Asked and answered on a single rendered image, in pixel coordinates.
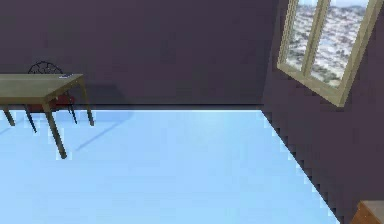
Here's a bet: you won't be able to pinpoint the black chair with red seat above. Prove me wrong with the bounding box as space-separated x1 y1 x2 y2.
22 60 79 134

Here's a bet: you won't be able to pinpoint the olive green table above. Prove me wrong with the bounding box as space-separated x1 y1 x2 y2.
0 73 95 160

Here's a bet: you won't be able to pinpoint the brown wooden cabinet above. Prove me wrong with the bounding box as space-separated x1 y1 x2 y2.
349 200 384 224

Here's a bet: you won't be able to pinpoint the window with beige frame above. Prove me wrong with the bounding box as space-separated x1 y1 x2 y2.
276 0 384 108

